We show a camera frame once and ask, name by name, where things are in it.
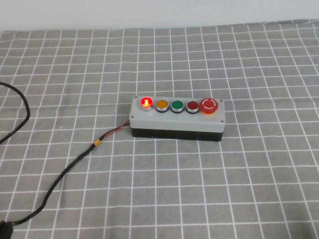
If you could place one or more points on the red domed lamp button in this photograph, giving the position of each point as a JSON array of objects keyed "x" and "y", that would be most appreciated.
[{"x": 146, "y": 102}]

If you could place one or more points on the yellow flat push button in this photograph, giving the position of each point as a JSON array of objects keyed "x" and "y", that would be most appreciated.
[{"x": 161, "y": 104}]

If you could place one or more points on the grey black button control box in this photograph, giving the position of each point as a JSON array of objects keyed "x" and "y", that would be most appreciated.
[{"x": 174, "y": 124}]

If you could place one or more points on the green flat push button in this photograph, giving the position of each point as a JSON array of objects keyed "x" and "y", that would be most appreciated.
[{"x": 177, "y": 105}]

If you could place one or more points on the dark red flat push button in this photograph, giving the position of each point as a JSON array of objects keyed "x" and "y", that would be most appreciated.
[{"x": 192, "y": 106}]

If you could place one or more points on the red mushroom emergency stop button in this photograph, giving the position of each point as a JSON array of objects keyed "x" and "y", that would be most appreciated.
[{"x": 209, "y": 104}]

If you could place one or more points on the black power adapter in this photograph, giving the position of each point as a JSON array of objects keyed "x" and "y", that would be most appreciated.
[{"x": 5, "y": 230}]

